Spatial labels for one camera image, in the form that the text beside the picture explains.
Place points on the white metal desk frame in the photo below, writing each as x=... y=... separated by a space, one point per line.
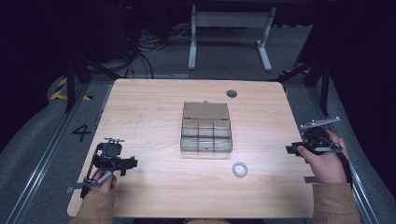
x=230 y=20

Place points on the clear plastic compartment box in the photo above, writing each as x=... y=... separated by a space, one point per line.
x=206 y=129

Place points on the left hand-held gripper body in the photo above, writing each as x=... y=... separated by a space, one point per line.
x=107 y=151

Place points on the black metal stand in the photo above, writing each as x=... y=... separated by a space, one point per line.
x=71 y=81
x=323 y=77

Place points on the grey table edge clip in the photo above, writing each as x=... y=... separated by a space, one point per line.
x=73 y=189
x=311 y=179

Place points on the grey round table grommet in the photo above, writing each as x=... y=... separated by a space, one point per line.
x=231 y=93

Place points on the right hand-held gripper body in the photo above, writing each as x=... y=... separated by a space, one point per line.
x=316 y=138

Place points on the aluminium floor rail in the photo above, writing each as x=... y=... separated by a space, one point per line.
x=361 y=193
x=46 y=155

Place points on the person's right hand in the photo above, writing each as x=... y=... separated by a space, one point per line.
x=327 y=166

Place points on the yellow black hazard tape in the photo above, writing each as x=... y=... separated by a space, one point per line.
x=59 y=91

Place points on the person's left hand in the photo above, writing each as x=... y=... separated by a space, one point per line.
x=106 y=183

